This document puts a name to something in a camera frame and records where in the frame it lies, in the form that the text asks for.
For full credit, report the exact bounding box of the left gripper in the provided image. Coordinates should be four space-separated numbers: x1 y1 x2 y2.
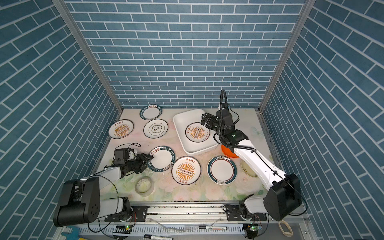
124 153 154 174

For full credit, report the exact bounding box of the orange sunburst plate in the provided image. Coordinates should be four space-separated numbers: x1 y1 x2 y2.
108 120 135 139
185 122 211 143
172 156 202 186

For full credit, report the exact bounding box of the green lettered rim plate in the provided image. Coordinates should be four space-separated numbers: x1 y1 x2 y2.
147 146 176 172

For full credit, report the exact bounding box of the flower outline white plate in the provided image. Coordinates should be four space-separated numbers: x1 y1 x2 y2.
143 119 169 139

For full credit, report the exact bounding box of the green red ring plate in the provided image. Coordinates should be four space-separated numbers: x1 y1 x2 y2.
207 156 238 186

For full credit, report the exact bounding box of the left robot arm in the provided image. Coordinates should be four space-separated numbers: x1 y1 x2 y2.
53 154 153 227

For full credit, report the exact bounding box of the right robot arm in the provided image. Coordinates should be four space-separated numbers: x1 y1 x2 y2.
201 110 304 221

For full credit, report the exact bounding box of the white plastic bin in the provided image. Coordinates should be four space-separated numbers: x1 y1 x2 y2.
173 109 218 157

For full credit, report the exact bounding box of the clear tape roll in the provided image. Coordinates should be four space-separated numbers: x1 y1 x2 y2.
135 177 155 197

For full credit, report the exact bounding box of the small green rim plate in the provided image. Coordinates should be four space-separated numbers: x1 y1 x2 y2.
140 105 163 121

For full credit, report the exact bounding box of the yellow floral plate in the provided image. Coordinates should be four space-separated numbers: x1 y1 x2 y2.
241 160 258 178

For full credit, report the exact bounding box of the black marker pen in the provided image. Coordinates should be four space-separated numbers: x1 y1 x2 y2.
144 234 173 240

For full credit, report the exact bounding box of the beige rubber band loop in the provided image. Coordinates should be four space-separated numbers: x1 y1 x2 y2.
278 220 294 238

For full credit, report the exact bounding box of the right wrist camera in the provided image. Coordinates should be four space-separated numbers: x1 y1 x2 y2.
216 104 240 130

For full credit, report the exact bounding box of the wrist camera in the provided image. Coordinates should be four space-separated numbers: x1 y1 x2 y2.
113 148 136 165
216 104 240 130

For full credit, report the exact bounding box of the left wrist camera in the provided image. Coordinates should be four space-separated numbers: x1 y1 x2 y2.
113 148 136 165

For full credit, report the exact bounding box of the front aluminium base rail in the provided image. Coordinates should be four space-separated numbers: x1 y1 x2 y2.
53 201 316 240

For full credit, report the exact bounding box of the aluminium frame rail right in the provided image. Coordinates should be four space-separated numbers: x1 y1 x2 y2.
259 0 316 113

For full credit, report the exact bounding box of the aluminium frame rail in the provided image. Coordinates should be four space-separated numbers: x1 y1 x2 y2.
52 0 123 114
259 0 316 113

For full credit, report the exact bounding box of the aluminium frame rail left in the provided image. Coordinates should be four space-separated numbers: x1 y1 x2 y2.
52 0 123 114

